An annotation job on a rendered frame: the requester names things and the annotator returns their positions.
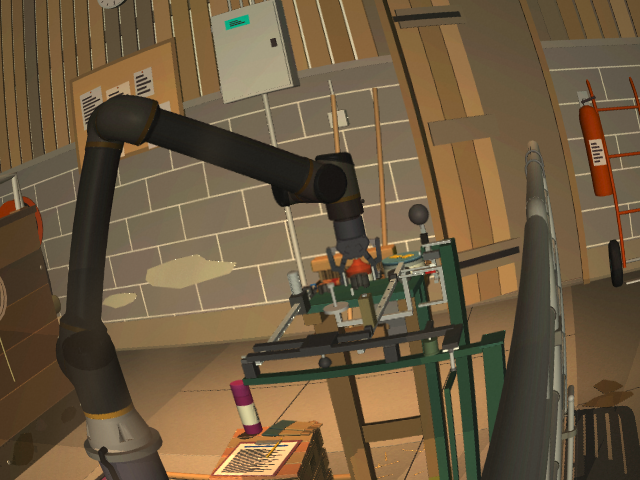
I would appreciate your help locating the black ball lever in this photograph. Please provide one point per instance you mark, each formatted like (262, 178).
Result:
(419, 216)

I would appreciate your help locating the small black ball knob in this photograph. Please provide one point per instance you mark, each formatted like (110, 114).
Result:
(325, 361)

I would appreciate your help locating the orange hand truck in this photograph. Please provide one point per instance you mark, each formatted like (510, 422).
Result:
(622, 215)

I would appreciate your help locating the wooden stand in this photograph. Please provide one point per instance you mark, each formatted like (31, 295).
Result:
(350, 415)

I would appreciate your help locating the wooden plank door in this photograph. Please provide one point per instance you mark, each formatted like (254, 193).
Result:
(465, 125)

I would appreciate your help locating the green notebook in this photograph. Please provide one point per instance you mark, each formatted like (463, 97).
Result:
(292, 428)

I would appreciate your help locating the red round knob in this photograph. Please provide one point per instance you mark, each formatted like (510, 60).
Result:
(358, 270)

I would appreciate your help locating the brown clipboard with paper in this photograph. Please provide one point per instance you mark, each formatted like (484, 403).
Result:
(257, 457)

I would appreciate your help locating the green beam scale frame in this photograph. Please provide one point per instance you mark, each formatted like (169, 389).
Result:
(450, 320)

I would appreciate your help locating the brown wooden crate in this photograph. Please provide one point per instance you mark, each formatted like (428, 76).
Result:
(25, 310)

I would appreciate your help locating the white ribbed knob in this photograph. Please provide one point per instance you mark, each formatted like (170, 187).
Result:
(294, 283)

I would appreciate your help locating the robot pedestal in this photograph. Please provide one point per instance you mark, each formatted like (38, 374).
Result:
(135, 465)

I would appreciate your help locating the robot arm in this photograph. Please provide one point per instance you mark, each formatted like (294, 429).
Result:
(95, 260)

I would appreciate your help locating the wall clock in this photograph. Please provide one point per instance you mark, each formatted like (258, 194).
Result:
(112, 2)

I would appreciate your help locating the yellow pencil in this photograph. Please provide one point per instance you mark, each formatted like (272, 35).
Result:
(274, 448)

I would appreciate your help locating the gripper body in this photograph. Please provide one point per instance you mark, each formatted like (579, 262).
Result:
(349, 231)

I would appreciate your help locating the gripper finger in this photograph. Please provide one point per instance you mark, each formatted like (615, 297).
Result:
(370, 252)
(334, 257)

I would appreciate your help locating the purple and white can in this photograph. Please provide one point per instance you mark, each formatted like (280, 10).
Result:
(246, 407)

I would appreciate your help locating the wooden slat box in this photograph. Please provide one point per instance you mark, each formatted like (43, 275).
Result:
(312, 457)

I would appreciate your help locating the grey wall switch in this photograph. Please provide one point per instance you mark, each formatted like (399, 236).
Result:
(338, 119)

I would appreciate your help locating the silver scale beam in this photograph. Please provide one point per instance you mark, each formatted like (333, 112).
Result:
(387, 295)

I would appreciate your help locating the brass poise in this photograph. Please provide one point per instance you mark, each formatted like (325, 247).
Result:
(367, 310)

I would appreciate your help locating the grey electrical cabinet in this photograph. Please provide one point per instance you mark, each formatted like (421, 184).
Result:
(252, 50)

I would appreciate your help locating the orange gas cylinder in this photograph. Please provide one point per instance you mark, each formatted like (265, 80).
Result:
(596, 145)

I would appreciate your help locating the grey disc counterpoise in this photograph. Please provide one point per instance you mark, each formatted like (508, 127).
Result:
(336, 308)

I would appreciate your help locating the cork notice board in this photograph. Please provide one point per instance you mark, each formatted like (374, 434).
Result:
(125, 85)

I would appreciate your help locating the green cylinder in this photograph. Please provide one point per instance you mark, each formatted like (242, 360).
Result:
(430, 348)

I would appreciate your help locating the black scale platform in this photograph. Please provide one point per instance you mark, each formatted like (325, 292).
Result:
(350, 342)

